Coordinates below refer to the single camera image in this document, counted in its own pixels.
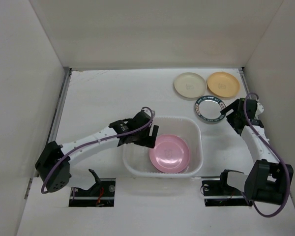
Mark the right aluminium rail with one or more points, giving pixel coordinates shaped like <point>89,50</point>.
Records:
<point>253,98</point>

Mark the white plastic bin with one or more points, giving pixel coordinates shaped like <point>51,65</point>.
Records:
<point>136,158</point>

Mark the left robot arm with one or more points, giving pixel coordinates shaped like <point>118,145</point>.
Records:
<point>112,136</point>

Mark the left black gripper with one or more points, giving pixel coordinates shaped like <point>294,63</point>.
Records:
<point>148,141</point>

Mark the orange plate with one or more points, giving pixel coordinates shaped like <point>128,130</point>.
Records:
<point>223,84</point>

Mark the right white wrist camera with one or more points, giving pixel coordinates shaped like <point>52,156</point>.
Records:
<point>259,110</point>

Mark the pink plate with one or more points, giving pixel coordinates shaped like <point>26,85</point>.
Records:
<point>170,155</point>

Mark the cream plate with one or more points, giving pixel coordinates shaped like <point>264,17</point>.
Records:
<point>190,85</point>

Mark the aluminium rail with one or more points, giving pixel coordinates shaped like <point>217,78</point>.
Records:
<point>54,123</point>
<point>253,98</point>

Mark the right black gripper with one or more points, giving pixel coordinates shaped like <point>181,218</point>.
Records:
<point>235,115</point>

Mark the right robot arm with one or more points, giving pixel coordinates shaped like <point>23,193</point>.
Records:
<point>267,180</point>

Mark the left aluminium rail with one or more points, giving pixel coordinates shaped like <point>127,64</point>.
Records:
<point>54,123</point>

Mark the white plate green rim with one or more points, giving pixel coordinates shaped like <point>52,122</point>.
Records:
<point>208,109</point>

